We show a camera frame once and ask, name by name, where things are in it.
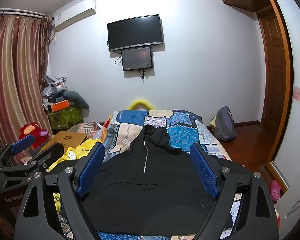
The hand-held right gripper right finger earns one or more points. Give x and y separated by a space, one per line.
205 172

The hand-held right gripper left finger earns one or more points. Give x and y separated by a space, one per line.
90 170

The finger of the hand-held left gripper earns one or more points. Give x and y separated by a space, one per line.
52 152
22 142

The black zip hoodie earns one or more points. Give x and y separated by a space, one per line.
150 192

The pile of grey clothes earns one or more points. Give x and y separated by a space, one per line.
53 87

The red plush toy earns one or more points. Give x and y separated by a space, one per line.
31 130

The wooden lap desk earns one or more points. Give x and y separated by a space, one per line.
67 137

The yellow printed blanket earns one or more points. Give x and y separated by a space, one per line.
77 150

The green patterned cloth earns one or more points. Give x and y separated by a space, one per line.
65 118

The blue patchwork bedsheet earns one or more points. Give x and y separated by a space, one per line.
185 135

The striped cushion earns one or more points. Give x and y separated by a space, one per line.
87 127

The orange box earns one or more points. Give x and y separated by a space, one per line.
60 105

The grey purple backpack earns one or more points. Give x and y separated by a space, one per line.
225 123

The red striped curtain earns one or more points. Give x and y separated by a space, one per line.
15 80

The pink clog shoe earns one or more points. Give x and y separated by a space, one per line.
275 190

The yellow foam tube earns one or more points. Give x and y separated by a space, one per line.
138 103

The brown wooden headboard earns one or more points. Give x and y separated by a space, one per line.
271 80

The curtain rod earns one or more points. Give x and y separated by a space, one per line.
15 12

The white air conditioner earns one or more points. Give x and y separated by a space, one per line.
75 13

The small black wall monitor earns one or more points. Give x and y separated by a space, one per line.
137 58

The wooden door frame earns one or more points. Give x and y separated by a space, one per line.
286 80

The black wall television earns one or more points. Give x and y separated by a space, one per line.
135 32

